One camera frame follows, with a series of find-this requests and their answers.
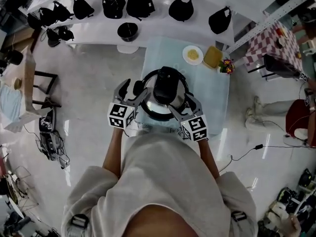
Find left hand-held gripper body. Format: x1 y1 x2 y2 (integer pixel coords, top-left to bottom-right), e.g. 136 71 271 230
107 96 138 130

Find small pot of flowers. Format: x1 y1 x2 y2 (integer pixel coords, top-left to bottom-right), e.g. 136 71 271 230
218 59 235 75

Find black silver pressure cooker lid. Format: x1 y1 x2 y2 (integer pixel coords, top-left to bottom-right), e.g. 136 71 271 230
140 66 195 121

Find wooden table with black legs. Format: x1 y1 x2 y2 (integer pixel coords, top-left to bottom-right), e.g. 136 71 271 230
0 45 62 133

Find white plate with yellow food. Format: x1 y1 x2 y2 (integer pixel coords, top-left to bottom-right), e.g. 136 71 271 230
182 45 204 65

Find dark blue chair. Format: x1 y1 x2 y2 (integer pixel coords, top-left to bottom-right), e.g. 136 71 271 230
261 54 302 80

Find black pressure cooker pot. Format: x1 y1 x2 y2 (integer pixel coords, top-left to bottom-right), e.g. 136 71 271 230
132 79 178 122

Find person's right forearm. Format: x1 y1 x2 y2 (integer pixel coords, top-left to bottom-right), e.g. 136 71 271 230
197 138 220 180

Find person's beige shirt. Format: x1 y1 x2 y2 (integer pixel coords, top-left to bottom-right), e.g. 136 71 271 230
61 132 259 237

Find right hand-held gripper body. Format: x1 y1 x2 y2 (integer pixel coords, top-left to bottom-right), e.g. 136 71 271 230
177 108 209 143

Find black inner pot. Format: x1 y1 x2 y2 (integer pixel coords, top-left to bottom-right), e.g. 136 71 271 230
117 22 139 43

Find black power adapter cable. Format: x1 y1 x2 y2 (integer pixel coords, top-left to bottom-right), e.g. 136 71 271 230
218 143 316 174

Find pale blue checked cloth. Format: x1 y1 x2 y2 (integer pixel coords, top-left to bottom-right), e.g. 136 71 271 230
0 85 23 123

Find idle hand-held gripper with cables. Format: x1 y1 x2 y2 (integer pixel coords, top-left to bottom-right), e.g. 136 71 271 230
38 107 71 169

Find table with red checked cloth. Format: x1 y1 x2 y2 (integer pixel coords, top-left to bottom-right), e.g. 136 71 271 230
243 18 305 75

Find person's pale trousers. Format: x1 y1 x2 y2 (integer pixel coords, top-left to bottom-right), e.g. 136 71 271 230
134 122 185 139

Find table with pale blue cloth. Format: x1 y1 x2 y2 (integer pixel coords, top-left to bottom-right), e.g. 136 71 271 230
140 36 232 136

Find yellow rectangular container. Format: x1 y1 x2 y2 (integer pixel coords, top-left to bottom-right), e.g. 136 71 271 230
202 45 223 70

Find grey strap with black buckle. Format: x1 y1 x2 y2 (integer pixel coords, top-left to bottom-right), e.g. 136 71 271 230
70 213 89 229
231 210 247 223

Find pile of bags and gear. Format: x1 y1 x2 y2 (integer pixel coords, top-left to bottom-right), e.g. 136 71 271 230
256 168 316 237

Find person's left forearm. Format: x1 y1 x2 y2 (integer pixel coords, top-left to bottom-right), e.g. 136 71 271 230
102 127 125 179

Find black cylindrical pot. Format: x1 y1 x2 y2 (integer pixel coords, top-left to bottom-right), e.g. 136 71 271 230
6 49 24 66

